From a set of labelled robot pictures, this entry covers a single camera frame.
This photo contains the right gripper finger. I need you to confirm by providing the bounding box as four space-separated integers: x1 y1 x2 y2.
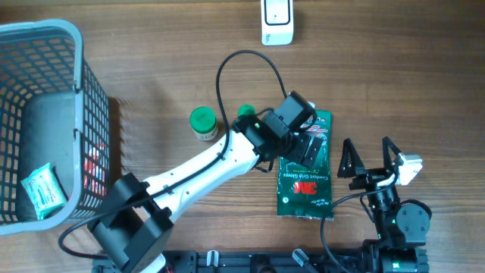
382 136 403 171
337 138 367 177

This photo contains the green 3M gloves packet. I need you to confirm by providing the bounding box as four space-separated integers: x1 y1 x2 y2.
277 110 333 219

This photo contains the red sauce bottle green cap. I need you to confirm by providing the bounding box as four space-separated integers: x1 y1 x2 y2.
237 104 255 117

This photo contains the green lid spice jar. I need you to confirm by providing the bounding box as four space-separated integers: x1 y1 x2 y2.
189 106 218 141

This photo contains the teal wet wipes packet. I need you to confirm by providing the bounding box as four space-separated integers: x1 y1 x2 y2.
21 163 67 220

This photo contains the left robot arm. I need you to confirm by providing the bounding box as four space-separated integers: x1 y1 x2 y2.
88 92 321 272

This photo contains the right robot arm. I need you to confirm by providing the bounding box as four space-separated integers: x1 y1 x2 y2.
337 136 432 273

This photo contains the grey plastic mesh basket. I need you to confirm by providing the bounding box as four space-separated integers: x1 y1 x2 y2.
1 19 110 236

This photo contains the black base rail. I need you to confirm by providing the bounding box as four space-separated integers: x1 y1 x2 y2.
92 248 430 273

